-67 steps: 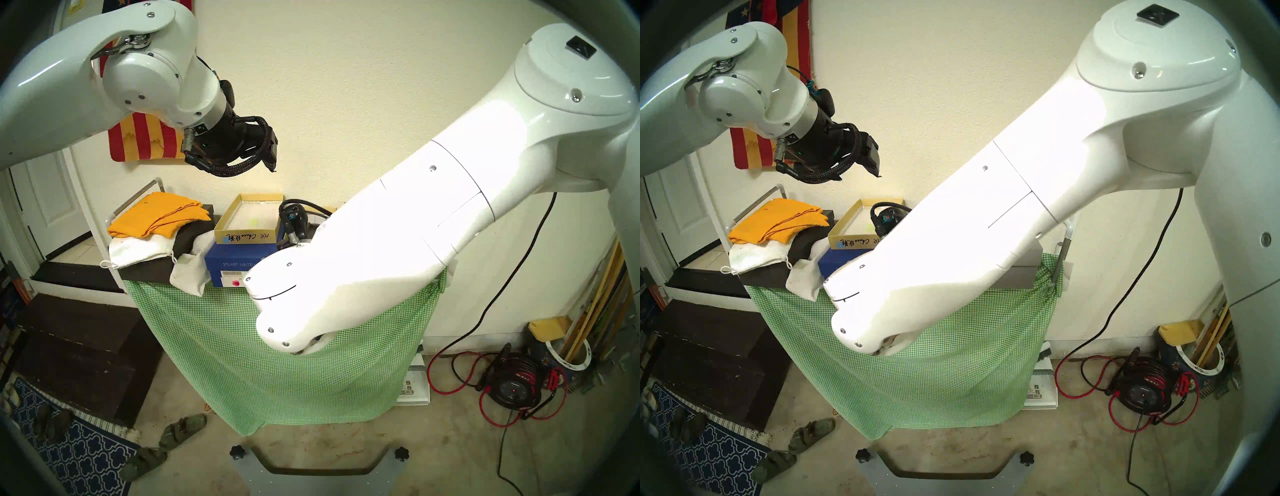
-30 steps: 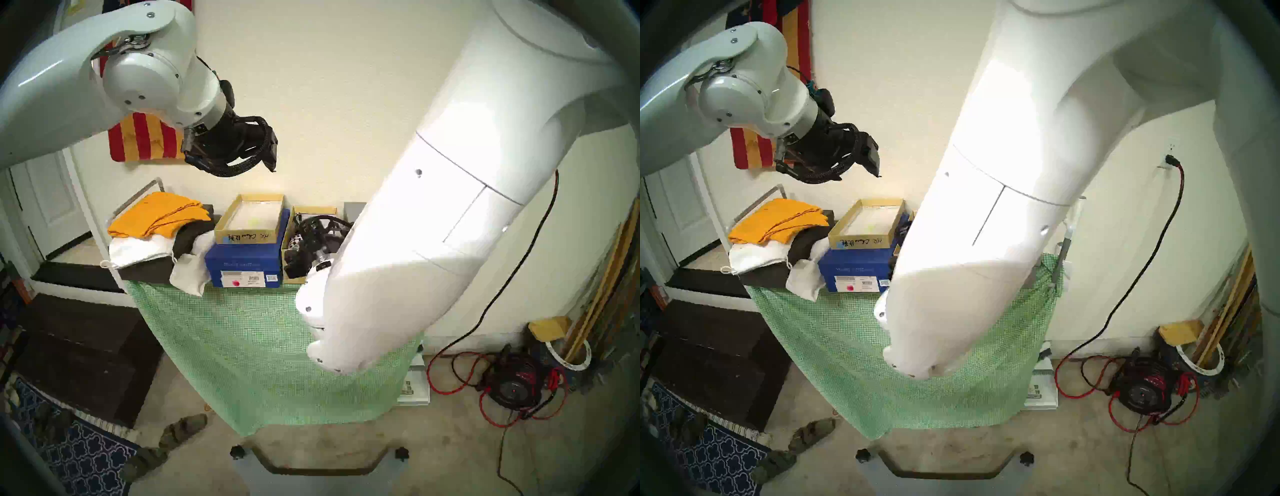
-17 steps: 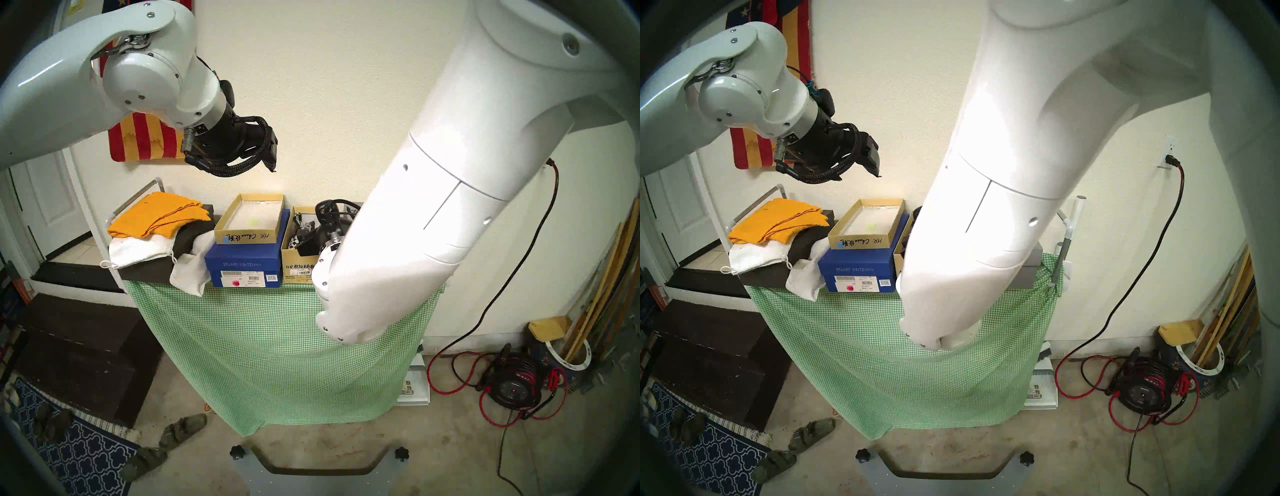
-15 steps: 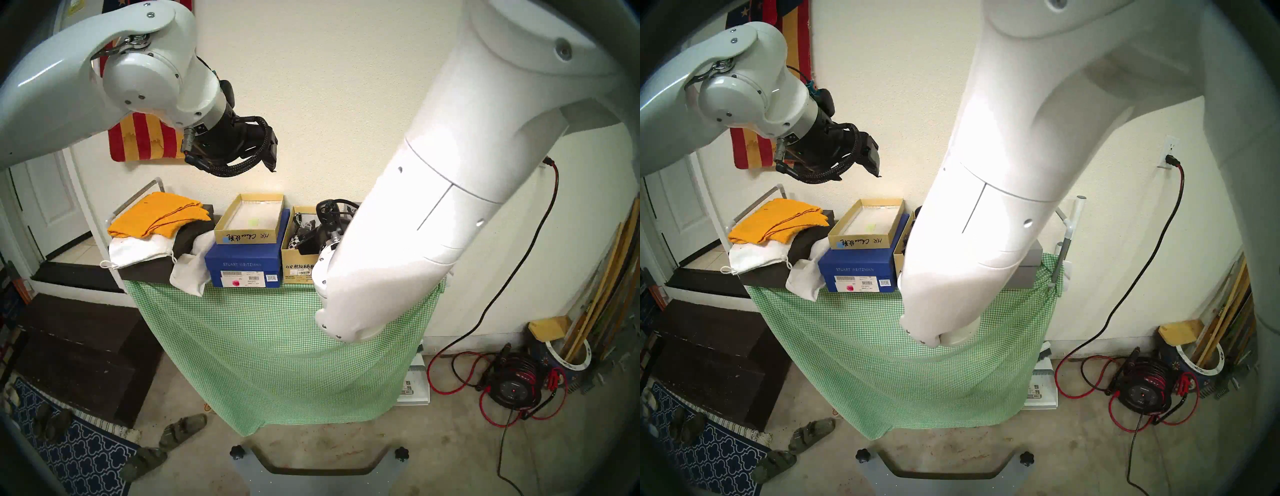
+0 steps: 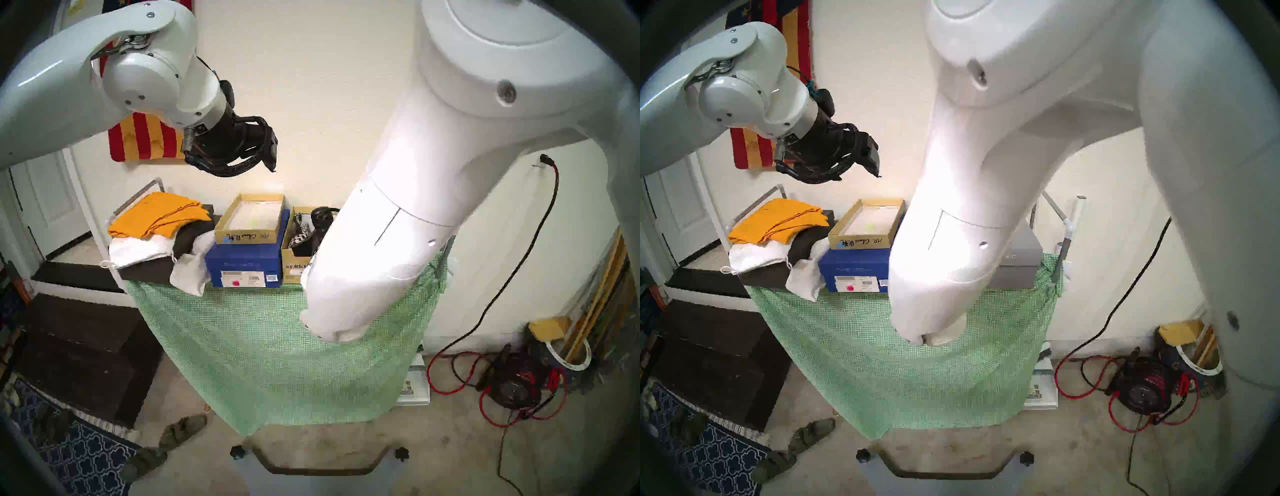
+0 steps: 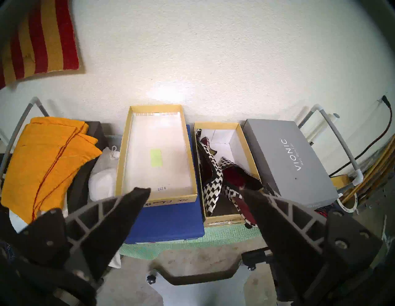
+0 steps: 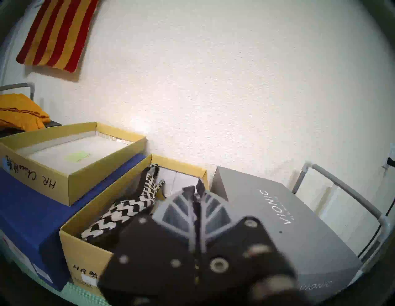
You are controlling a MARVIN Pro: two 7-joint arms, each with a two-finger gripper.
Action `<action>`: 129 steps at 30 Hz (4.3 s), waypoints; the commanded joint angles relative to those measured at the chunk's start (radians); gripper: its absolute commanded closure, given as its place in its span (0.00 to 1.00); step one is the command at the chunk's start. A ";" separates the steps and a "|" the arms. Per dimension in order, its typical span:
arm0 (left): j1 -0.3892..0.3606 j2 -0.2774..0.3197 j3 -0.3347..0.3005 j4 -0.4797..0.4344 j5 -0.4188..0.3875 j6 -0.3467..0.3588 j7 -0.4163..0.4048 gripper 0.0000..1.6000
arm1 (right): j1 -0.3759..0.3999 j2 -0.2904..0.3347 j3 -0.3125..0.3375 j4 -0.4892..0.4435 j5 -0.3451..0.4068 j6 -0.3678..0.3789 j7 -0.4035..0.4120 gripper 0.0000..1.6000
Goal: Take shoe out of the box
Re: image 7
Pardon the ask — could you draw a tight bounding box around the yellow shoe box lid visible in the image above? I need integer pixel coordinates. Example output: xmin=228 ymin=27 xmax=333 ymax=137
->
xmin=0 ymin=122 xmax=147 ymax=207

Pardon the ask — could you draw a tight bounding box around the white wall outlet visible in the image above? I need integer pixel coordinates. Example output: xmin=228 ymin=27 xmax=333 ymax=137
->
xmin=383 ymin=144 xmax=395 ymax=171

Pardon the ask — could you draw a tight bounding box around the grey Vionic shoe box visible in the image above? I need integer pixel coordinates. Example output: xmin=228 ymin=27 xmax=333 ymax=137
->
xmin=210 ymin=166 xmax=363 ymax=304

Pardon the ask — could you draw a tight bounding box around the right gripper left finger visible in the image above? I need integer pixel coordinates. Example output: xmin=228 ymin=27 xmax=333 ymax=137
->
xmin=98 ymin=186 xmax=198 ymax=306

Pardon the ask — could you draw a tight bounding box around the houndstooth high heel shoe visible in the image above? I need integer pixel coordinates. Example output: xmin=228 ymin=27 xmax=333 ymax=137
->
xmin=81 ymin=163 xmax=166 ymax=242

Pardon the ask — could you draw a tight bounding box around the red yellow striped flag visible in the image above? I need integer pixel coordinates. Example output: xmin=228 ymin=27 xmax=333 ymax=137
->
xmin=16 ymin=0 xmax=99 ymax=73

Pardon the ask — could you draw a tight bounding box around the black red power cable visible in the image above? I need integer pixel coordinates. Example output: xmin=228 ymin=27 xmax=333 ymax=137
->
xmin=357 ymin=157 xmax=395 ymax=260

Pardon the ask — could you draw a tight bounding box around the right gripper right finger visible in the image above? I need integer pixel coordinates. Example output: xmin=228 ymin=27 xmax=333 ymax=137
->
xmin=197 ymin=178 xmax=306 ymax=306

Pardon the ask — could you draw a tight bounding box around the yellow cardboard shoe box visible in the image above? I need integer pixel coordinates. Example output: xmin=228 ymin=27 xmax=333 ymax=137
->
xmin=59 ymin=154 xmax=210 ymax=297

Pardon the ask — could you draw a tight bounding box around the grey pipe table rail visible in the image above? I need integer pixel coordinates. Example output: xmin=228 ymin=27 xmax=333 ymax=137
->
xmin=291 ymin=161 xmax=393 ymax=263
xmin=0 ymin=82 xmax=35 ymax=101

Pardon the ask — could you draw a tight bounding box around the blue shoe box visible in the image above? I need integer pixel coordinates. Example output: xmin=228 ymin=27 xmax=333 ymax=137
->
xmin=0 ymin=153 xmax=146 ymax=292

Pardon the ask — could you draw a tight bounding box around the orange folded cloth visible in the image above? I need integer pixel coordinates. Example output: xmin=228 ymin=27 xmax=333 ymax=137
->
xmin=0 ymin=93 xmax=51 ymax=130

